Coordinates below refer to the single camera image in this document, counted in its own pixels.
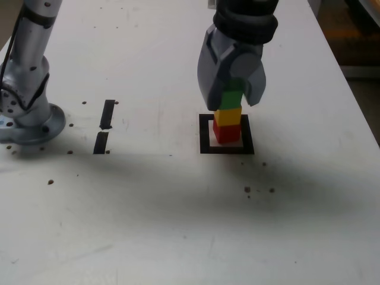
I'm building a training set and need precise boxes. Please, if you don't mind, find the grey background bar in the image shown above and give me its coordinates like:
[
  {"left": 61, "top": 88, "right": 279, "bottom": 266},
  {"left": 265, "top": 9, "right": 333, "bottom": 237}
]
[{"left": 341, "top": 64, "right": 380, "bottom": 78}]

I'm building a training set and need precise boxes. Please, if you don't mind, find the green cube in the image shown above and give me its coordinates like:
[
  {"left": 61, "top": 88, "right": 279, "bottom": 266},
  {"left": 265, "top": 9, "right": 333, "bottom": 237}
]
[{"left": 218, "top": 78, "right": 247, "bottom": 111}]

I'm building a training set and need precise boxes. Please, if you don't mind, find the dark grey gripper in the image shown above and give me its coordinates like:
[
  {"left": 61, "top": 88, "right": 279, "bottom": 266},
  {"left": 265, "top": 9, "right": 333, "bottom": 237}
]
[{"left": 197, "top": 23, "right": 267, "bottom": 111}]

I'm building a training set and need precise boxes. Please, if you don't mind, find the black tape strip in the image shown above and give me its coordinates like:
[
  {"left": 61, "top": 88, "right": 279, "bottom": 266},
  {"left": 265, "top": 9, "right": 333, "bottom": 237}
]
[{"left": 93, "top": 100, "right": 116, "bottom": 155}]

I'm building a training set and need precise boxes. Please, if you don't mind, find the red cube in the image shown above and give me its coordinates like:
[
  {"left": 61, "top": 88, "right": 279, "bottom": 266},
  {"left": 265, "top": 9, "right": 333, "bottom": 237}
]
[{"left": 212, "top": 123, "right": 240, "bottom": 144}]

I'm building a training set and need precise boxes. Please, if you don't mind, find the black tape square outline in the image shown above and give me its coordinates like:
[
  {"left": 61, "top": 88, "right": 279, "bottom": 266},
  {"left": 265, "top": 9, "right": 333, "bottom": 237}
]
[{"left": 198, "top": 113, "right": 256, "bottom": 155}]

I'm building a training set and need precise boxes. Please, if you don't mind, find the brown background furniture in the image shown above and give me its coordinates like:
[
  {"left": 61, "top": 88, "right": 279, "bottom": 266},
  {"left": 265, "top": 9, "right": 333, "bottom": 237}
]
[{"left": 344, "top": 0, "right": 380, "bottom": 65}]

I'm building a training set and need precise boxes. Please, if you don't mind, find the yellow cube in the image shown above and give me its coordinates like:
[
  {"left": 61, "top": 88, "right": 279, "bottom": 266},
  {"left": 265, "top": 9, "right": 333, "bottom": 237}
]
[{"left": 214, "top": 107, "right": 242, "bottom": 126}]

